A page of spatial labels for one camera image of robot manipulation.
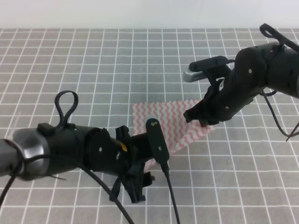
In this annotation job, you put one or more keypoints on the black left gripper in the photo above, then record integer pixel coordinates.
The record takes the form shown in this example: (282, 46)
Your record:
(120, 156)

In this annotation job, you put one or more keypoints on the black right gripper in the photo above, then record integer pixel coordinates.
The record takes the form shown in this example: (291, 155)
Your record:
(221, 102)

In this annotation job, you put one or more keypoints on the pink wavy striped towel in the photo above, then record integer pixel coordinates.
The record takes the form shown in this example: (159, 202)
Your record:
(177, 132)

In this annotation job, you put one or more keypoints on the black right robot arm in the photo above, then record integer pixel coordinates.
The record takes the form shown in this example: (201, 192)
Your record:
(273, 65)

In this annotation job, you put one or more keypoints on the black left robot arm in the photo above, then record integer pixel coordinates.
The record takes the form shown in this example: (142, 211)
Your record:
(41, 153)

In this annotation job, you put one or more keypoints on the grey checked tablecloth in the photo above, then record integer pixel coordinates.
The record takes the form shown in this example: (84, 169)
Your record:
(244, 172)

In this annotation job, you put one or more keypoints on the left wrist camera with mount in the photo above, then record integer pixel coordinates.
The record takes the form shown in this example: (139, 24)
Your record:
(157, 142)

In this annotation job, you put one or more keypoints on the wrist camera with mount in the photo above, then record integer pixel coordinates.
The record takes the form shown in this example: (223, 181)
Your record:
(211, 68)
(157, 142)

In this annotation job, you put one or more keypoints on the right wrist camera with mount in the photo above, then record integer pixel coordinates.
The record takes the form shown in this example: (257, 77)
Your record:
(211, 68)

